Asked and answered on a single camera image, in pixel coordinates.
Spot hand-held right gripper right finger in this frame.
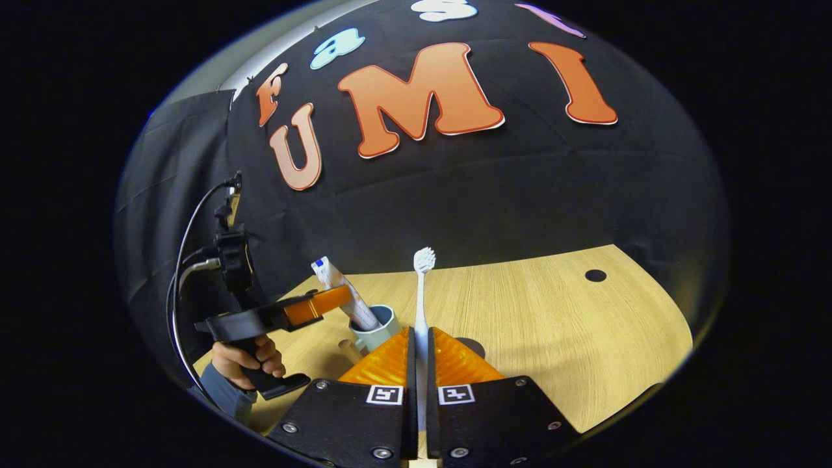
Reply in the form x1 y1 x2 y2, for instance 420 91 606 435
426 327 582 465

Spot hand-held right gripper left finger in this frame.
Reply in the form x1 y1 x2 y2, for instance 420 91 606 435
266 327 419 465

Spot white toothpaste tube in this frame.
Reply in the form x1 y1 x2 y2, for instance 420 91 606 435
311 256 382 332

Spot light blue cup wooden handle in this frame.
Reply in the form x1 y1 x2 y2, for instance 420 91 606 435
338 304 404 365

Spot white toothbrush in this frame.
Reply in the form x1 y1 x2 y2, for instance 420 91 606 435
413 247 437 433

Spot wooden desktop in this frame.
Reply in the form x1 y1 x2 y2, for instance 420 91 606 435
195 244 694 468

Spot grey cable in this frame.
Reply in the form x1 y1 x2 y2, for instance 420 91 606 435
177 258 222 293

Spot black cable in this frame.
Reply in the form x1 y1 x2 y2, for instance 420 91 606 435
166 179 241 407

